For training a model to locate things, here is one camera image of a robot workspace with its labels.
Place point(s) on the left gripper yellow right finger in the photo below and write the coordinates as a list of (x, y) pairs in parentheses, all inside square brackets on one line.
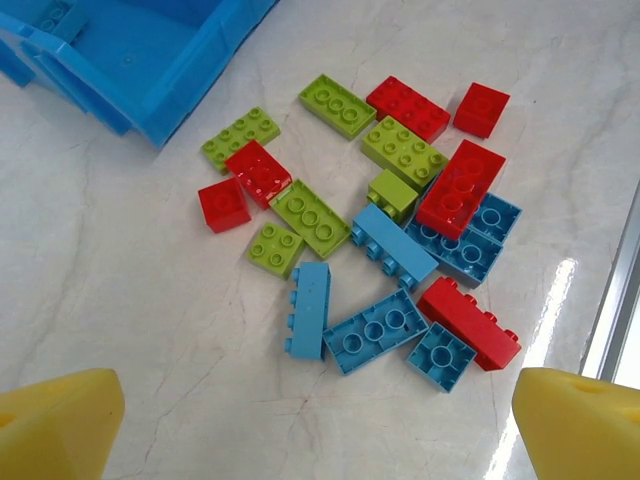
[(585, 435)]

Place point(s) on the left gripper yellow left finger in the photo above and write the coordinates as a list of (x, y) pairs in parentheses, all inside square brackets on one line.
[(55, 430)]

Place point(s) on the red two-by-four lego brick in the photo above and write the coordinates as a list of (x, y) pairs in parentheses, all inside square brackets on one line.
[(460, 189), (470, 324), (407, 107)]

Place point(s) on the blue two-by-two lego brick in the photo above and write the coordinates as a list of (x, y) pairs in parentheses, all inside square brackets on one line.
[(441, 356), (495, 216)]

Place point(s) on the blue two-by-four lego brick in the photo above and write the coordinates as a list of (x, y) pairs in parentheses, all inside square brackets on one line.
[(465, 256), (311, 310), (375, 331), (60, 21), (392, 245)]

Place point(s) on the red two-by-two lego brick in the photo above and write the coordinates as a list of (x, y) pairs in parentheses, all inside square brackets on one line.
[(481, 109), (223, 204)]

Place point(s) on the green two-by-two lego brick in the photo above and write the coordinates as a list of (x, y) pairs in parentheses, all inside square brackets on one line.
[(275, 248), (392, 192)]

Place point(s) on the blue plastic storage bin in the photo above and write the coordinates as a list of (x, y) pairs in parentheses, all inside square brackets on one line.
[(150, 60)]

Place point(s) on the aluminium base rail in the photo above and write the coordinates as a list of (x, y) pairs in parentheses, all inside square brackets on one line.
[(617, 300)]

